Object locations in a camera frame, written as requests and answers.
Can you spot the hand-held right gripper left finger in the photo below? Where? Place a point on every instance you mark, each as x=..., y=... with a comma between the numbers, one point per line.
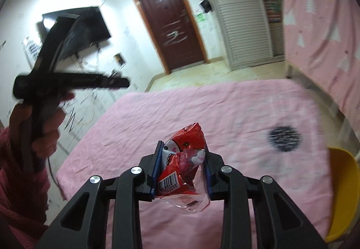
x=157, y=164

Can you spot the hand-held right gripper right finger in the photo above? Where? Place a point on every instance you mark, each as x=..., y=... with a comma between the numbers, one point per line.
x=208, y=178

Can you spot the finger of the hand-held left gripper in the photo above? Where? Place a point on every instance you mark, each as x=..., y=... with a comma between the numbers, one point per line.
x=115, y=82

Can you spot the red snack packet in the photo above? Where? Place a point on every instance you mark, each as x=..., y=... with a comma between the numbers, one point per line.
x=182, y=164

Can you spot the yellow plastic bin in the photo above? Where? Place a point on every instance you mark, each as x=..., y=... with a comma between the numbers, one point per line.
x=344, y=195

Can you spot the person's left forearm pink sleeve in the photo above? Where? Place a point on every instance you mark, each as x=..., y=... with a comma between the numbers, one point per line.
x=19, y=195

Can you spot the person's left hand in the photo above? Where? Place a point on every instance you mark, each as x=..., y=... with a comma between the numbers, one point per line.
x=50, y=131

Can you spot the pink table cloth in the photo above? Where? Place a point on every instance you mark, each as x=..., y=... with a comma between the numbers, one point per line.
x=225, y=111

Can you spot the brown wooden door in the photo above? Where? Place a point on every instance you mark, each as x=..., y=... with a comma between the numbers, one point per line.
x=168, y=27

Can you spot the black round patterned mat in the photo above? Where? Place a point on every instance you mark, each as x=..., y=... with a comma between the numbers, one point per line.
x=285, y=139

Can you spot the black hanging bag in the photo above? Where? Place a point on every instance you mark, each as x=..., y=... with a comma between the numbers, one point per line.
x=206, y=6

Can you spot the white louvered wardrobe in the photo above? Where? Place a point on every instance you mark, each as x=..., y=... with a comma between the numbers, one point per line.
x=242, y=27

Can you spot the pink curtain with white trees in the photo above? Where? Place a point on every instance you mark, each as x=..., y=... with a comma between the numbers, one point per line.
x=317, y=27

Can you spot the white wall paper sheet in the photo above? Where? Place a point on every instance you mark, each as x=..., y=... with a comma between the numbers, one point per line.
x=29, y=49

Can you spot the black wall television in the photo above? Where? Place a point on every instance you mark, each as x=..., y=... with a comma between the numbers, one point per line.
x=90, y=30

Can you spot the colourful wall poster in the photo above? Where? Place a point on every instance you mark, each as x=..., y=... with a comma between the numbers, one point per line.
x=270, y=4

